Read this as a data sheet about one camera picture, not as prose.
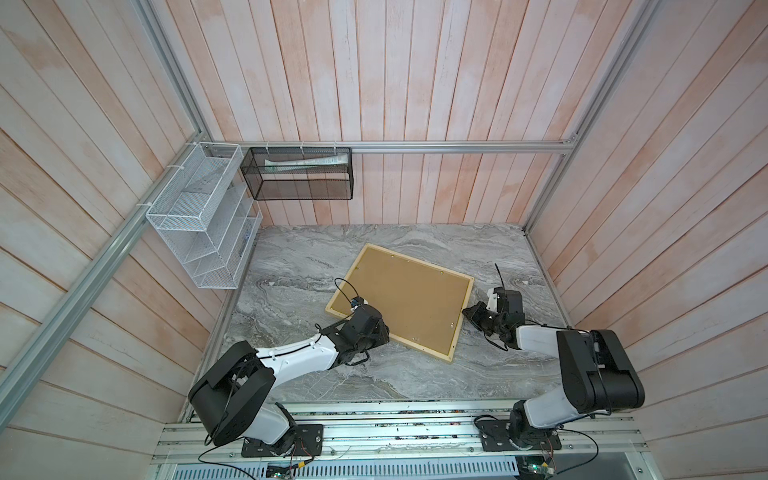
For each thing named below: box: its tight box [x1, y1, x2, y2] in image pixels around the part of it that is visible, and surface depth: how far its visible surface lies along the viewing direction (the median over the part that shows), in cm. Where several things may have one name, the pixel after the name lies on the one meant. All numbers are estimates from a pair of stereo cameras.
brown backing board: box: [330, 247, 471, 358], surface depth 103 cm
